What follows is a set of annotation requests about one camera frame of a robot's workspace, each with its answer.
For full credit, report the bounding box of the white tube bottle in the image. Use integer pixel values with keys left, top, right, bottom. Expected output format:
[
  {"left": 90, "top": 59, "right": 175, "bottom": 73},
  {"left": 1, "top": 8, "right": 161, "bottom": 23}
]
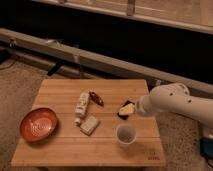
[{"left": 74, "top": 92, "right": 90, "bottom": 125}]

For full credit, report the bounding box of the dark red pepper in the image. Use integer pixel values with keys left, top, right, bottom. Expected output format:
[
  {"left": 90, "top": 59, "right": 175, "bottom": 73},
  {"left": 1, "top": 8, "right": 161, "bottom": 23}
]
[{"left": 89, "top": 92, "right": 104, "bottom": 106}]

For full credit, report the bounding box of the metal rail frame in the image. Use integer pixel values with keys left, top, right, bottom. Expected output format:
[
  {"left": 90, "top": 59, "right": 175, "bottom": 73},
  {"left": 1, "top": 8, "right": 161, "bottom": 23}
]
[{"left": 0, "top": 28, "right": 213, "bottom": 94}]

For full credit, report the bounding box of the translucent ceramic cup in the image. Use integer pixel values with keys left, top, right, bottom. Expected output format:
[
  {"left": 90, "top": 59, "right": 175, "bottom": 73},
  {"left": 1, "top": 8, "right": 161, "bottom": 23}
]
[{"left": 116, "top": 124, "right": 136, "bottom": 146}]

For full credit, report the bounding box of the wooden table board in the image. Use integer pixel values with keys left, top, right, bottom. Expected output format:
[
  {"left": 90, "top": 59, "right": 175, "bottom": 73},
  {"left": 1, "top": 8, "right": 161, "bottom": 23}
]
[{"left": 11, "top": 79, "right": 166, "bottom": 167}]

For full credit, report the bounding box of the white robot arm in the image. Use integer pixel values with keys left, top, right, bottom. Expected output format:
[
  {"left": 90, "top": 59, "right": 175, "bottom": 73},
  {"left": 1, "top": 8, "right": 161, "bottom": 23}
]
[{"left": 118, "top": 83, "right": 213, "bottom": 139}]

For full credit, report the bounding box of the red ceramic bowl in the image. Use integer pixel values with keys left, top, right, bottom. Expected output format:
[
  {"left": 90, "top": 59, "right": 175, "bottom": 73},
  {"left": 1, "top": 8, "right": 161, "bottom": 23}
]
[{"left": 19, "top": 108, "right": 58, "bottom": 142}]

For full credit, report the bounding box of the blue device on floor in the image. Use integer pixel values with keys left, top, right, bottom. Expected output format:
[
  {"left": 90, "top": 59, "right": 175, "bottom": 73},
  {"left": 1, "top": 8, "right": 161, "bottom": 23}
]
[{"left": 200, "top": 138, "right": 213, "bottom": 159}]

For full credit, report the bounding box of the pale rectangular sponge block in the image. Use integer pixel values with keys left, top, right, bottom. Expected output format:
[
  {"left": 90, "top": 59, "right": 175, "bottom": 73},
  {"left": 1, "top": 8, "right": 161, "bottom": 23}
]
[{"left": 80, "top": 116, "right": 100, "bottom": 136}]

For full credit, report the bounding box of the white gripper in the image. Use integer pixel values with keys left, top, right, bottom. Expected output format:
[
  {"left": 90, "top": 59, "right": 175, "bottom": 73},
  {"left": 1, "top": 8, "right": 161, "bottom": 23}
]
[{"left": 118, "top": 96, "right": 148, "bottom": 119}]

